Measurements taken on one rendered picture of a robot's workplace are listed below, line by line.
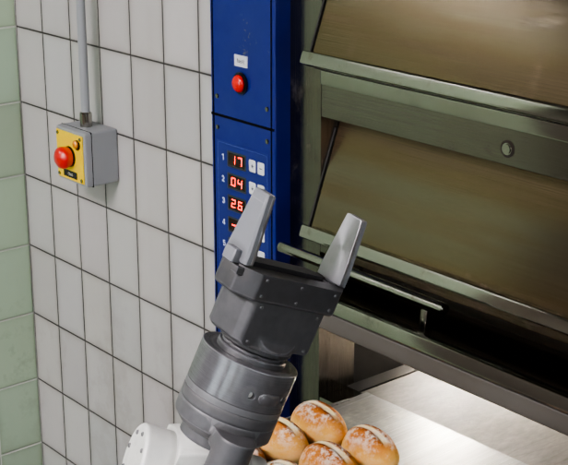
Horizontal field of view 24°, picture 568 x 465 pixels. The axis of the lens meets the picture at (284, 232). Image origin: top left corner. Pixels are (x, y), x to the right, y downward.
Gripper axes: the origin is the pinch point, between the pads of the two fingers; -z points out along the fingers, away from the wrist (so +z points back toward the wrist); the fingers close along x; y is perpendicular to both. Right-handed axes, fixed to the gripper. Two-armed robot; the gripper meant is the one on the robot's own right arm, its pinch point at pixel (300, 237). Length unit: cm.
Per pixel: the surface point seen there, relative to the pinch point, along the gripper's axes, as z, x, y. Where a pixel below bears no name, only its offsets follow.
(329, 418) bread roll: 35, -61, 46
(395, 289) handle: 12, -53, 37
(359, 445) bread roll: 35, -60, 38
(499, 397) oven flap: 16, -52, 13
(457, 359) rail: 15, -51, 21
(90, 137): 18, -52, 118
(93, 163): 23, -54, 118
